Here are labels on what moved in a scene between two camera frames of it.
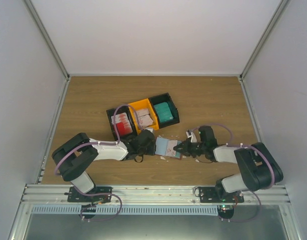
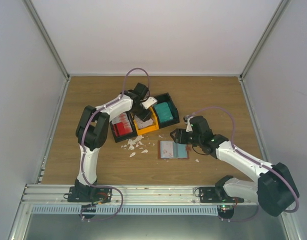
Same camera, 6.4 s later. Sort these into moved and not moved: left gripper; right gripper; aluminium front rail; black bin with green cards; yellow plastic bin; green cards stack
Moved: right gripper; left gripper
Not moved: aluminium front rail; black bin with green cards; green cards stack; yellow plastic bin
